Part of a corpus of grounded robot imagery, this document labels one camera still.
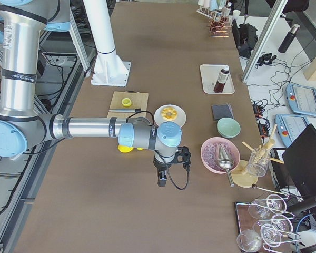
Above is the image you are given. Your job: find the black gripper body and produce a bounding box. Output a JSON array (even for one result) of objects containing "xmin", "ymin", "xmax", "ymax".
[{"xmin": 153, "ymin": 157, "xmax": 168, "ymax": 176}]

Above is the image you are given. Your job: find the white round plate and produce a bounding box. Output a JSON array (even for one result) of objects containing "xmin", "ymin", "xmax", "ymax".
[{"xmin": 154, "ymin": 104, "xmax": 186, "ymax": 127}]

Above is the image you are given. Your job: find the braided yellow donut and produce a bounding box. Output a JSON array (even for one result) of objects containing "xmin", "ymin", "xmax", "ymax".
[{"xmin": 161, "ymin": 106, "xmax": 178, "ymax": 121}]

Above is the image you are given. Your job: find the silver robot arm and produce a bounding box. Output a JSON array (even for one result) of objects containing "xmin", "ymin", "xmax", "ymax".
[{"xmin": 0, "ymin": 1, "xmax": 182, "ymax": 186}]

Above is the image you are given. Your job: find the white rectangular tray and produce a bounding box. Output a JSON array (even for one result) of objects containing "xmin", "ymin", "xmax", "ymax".
[{"xmin": 200, "ymin": 64, "xmax": 235, "ymax": 94}]

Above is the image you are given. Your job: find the whole yellow lemon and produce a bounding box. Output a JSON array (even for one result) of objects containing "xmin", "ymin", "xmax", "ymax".
[{"xmin": 117, "ymin": 145, "xmax": 134, "ymax": 153}]

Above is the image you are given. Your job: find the pink bowl with ice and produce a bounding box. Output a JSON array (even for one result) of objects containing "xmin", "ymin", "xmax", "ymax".
[{"xmin": 201, "ymin": 137, "xmax": 240, "ymax": 174}]

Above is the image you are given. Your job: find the steel muddler tool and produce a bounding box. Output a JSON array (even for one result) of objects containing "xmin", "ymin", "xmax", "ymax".
[{"xmin": 108, "ymin": 109, "xmax": 136, "ymax": 113}]

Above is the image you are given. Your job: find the steel ice scoop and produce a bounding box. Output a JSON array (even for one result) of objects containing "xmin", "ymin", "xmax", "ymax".
[{"xmin": 215, "ymin": 144, "xmax": 235, "ymax": 187}]

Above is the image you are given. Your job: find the wooden cutting board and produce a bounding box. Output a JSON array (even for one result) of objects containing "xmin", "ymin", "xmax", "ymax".
[{"xmin": 107, "ymin": 91, "xmax": 149, "ymax": 118}]

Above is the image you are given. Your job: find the halved lemon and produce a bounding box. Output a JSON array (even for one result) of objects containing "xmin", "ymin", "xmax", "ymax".
[{"xmin": 121, "ymin": 98, "xmax": 132, "ymax": 108}]

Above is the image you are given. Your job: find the mint green bowl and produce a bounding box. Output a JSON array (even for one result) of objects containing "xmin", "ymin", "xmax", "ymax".
[{"xmin": 217, "ymin": 118, "xmax": 241, "ymax": 139}]

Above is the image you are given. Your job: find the wooden mug tree stand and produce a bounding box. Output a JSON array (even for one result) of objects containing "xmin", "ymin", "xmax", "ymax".
[{"xmin": 232, "ymin": 124, "xmax": 284, "ymax": 188}]

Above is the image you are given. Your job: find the dark grey folded cloth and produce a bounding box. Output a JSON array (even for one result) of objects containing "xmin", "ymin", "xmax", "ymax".
[{"xmin": 211, "ymin": 103, "xmax": 234, "ymax": 121}]

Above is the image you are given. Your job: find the clear glass mug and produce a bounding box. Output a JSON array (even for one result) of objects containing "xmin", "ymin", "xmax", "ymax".
[{"xmin": 246, "ymin": 148, "xmax": 270, "ymax": 177}]

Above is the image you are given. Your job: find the wine glass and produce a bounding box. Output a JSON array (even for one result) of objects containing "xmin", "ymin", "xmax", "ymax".
[
  {"xmin": 260, "ymin": 223, "xmax": 282, "ymax": 247},
  {"xmin": 248, "ymin": 194, "xmax": 287, "ymax": 219},
  {"xmin": 253, "ymin": 215, "xmax": 293, "ymax": 237},
  {"xmin": 236, "ymin": 229, "xmax": 263, "ymax": 252}
]

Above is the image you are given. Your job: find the brown tea bottle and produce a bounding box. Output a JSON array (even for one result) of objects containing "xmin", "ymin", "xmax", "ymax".
[{"xmin": 213, "ymin": 65, "xmax": 230, "ymax": 93}]

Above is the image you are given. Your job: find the blue teach pendant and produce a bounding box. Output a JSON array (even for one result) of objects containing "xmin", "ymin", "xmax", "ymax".
[
  {"xmin": 286, "ymin": 83, "xmax": 316, "ymax": 117},
  {"xmin": 275, "ymin": 114, "xmax": 310, "ymax": 147}
]

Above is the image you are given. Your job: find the black laptop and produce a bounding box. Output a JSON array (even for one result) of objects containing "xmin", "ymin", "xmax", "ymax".
[{"xmin": 283, "ymin": 124, "xmax": 316, "ymax": 196}]

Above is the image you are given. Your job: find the black thermos bottle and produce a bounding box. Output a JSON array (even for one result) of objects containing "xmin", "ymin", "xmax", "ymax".
[{"xmin": 278, "ymin": 24, "xmax": 300, "ymax": 53}]

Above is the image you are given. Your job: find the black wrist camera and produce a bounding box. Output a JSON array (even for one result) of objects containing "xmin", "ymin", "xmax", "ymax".
[{"xmin": 171, "ymin": 146, "xmax": 191, "ymax": 172}]

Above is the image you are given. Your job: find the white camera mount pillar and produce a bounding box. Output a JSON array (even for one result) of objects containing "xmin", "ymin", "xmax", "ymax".
[{"xmin": 84, "ymin": 0, "xmax": 131, "ymax": 87}]

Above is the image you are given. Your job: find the copper wire bottle rack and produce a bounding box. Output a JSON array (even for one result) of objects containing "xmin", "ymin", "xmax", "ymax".
[{"xmin": 209, "ymin": 9, "xmax": 232, "ymax": 38}]

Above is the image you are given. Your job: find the aluminium frame post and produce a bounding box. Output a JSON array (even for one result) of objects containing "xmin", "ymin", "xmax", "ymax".
[{"xmin": 241, "ymin": 0, "xmax": 288, "ymax": 83}]

